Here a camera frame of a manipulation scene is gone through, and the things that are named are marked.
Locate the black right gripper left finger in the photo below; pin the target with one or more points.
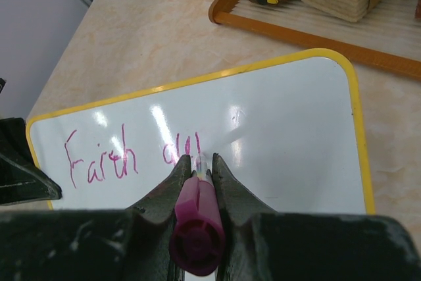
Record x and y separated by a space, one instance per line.
116 244

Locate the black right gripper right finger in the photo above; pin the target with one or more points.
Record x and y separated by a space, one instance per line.
263 244

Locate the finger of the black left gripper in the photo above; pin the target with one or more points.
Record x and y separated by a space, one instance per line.
21 180

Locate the magenta marker cap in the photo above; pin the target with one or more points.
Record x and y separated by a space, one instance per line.
198 239

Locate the yellow framed whiteboard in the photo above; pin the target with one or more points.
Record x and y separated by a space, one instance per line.
290 129

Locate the orange wooden shelf rack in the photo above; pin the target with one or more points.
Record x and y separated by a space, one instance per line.
388 37

